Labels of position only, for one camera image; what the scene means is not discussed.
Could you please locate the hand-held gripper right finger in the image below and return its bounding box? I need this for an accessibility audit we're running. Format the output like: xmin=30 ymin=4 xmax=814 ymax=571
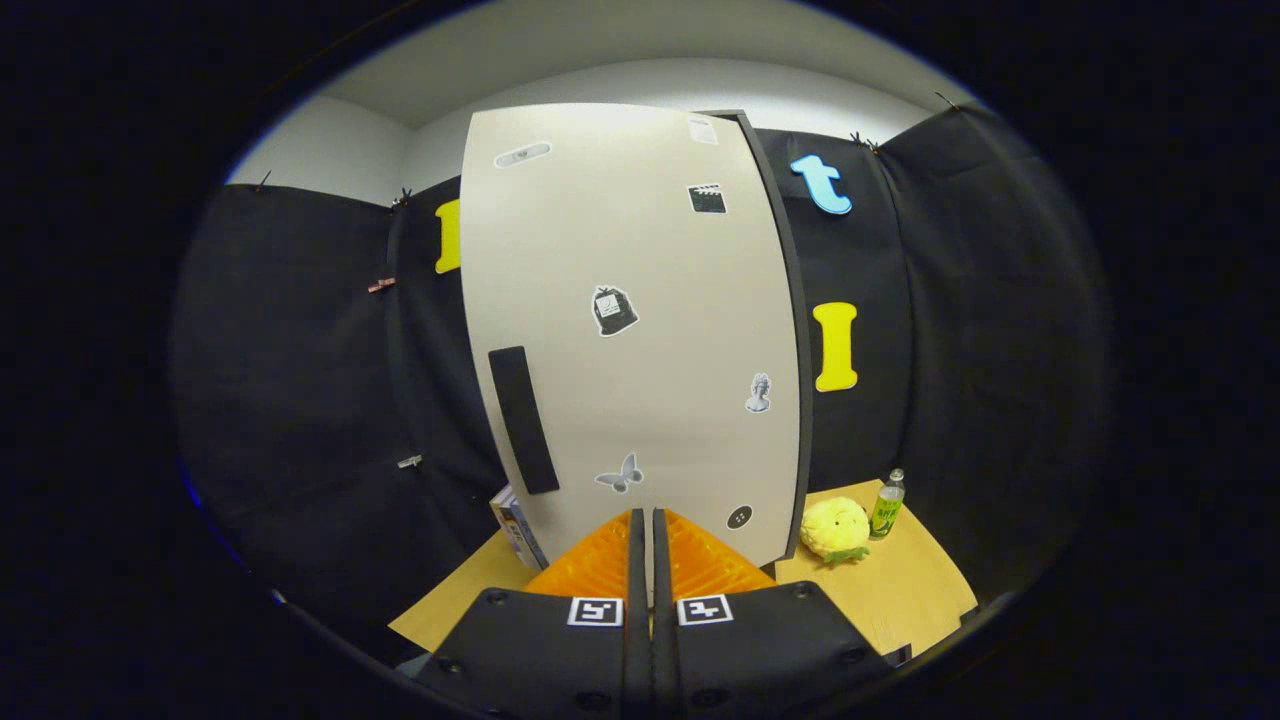
xmin=652 ymin=508 xmax=896 ymax=720

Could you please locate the lavender book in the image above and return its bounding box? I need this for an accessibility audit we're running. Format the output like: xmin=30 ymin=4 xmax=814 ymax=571
xmin=500 ymin=488 xmax=549 ymax=571

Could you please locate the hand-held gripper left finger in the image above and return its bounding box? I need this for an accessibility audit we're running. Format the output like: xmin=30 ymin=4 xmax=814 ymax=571
xmin=415 ymin=508 xmax=652 ymax=720

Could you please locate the dark grey shoe cabinet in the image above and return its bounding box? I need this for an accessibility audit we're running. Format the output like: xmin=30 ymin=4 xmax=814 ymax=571
xmin=700 ymin=108 xmax=816 ymax=563

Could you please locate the black door handle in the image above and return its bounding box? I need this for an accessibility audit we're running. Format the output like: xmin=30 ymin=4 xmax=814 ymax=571
xmin=488 ymin=346 xmax=561 ymax=496

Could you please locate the green drink bottle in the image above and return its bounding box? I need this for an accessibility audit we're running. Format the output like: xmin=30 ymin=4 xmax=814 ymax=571
xmin=869 ymin=469 xmax=907 ymax=541

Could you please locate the beige shoe cabinet door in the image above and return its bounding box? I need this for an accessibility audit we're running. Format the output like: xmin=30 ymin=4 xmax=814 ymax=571
xmin=459 ymin=103 xmax=804 ymax=593

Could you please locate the black backdrop cloth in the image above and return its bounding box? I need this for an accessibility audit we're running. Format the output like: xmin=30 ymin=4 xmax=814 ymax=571
xmin=170 ymin=100 xmax=1116 ymax=661

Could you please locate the yellow plush toy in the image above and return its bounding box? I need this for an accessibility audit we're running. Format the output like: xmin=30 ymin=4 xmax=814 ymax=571
xmin=800 ymin=497 xmax=873 ymax=567

